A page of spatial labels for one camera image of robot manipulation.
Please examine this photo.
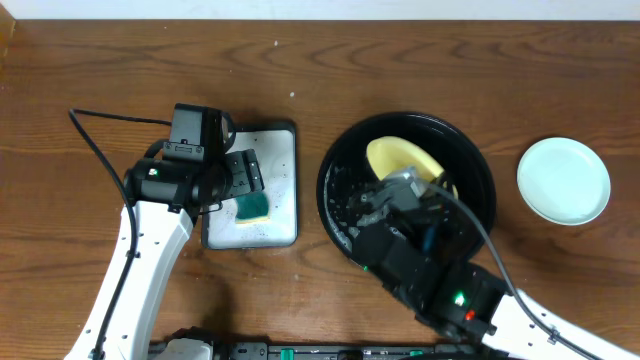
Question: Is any yellow plate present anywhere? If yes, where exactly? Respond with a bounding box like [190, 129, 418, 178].
[366, 136, 458, 198]

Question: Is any green yellow sponge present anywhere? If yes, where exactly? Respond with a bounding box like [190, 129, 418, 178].
[235, 192, 270, 224]

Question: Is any round black tray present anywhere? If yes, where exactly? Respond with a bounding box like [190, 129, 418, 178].
[316, 112, 497, 257]

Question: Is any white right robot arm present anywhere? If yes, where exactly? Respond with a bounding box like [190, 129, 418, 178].
[349, 189, 634, 359]

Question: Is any light green plate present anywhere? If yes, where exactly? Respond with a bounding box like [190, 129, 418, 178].
[516, 137, 611, 226]

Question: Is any rectangular black sponge tray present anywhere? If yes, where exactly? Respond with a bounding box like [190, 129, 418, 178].
[201, 121, 298, 250]

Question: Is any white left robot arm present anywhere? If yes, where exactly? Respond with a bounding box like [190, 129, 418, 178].
[67, 149, 264, 359]

